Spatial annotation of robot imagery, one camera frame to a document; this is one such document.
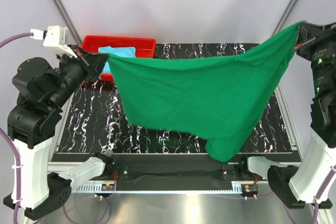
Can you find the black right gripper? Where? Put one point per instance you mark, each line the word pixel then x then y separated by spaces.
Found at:
pixel 313 35

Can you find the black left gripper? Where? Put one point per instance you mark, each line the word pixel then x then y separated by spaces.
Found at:
pixel 96 61

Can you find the green t-shirt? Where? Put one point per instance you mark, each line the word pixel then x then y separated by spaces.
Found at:
pixel 219 99

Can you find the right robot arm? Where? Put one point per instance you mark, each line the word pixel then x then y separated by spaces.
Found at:
pixel 309 183

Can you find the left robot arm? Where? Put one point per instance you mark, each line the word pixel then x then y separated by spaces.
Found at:
pixel 43 91

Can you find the blue folded t-shirt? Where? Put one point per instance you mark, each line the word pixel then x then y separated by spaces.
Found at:
pixel 125 52

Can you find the red plastic bin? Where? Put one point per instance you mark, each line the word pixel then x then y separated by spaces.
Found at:
pixel 118 43

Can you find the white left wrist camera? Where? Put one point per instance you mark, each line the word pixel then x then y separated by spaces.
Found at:
pixel 54 38

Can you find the aluminium frame post left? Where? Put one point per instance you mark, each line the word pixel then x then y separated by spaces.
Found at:
pixel 67 20

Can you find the aluminium frame post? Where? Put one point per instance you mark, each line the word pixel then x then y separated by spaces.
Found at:
pixel 284 17
pixel 67 20

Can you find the aluminium frame post right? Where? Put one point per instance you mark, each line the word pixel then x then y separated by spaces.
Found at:
pixel 284 17

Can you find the aluminium front rail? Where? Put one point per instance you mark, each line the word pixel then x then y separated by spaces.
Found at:
pixel 123 187

